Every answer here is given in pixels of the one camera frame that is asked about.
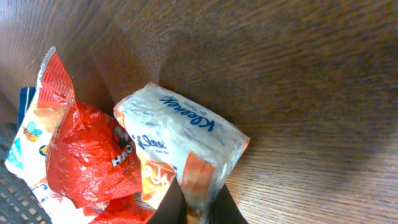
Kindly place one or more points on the yellow snack bag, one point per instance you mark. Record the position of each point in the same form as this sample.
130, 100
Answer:
26, 158

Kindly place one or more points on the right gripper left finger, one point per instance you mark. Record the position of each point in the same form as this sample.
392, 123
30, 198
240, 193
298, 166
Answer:
172, 209

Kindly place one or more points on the grey plastic mesh basket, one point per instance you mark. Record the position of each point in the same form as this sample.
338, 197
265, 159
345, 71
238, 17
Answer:
18, 203

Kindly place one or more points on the orange Kleenex tissue pack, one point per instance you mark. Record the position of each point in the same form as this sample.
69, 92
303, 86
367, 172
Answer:
178, 139

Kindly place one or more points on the red candy packet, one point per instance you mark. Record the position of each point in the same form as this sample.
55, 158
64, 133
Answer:
91, 165

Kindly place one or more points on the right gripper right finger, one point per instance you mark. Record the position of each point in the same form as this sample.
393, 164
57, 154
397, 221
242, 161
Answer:
223, 209

